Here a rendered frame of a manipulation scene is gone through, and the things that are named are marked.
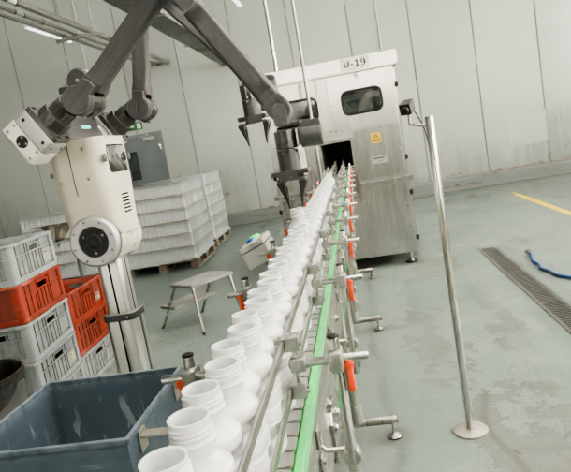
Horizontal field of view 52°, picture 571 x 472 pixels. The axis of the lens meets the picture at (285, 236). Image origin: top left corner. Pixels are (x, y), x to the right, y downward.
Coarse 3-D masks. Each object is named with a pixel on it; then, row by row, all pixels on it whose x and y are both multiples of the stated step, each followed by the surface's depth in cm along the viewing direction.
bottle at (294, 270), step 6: (282, 252) 118; (288, 252) 118; (288, 258) 116; (288, 264) 116; (294, 264) 116; (294, 270) 116; (294, 276) 115; (300, 276) 116; (300, 282) 116; (306, 294) 118; (300, 300) 116; (306, 300) 117; (306, 306) 117; (306, 312) 117
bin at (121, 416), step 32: (64, 384) 129; (96, 384) 129; (128, 384) 128; (160, 384) 127; (32, 416) 122; (64, 416) 131; (96, 416) 130; (128, 416) 129; (160, 416) 111; (0, 448) 111; (32, 448) 98; (64, 448) 97; (96, 448) 97; (128, 448) 96
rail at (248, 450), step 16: (304, 272) 120; (320, 272) 152; (288, 320) 88; (304, 336) 102; (272, 368) 70; (272, 384) 68; (288, 400) 77; (256, 416) 58; (288, 416) 75; (256, 432) 57; (240, 464) 50; (272, 464) 62
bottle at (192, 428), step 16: (176, 416) 50; (192, 416) 50; (208, 416) 48; (176, 432) 47; (192, 432) 47; (208, 432) 48; (192, 448) 47; (208, 448) 48; (192, 464) 47; (208, 464) 48; (224, 464) 48
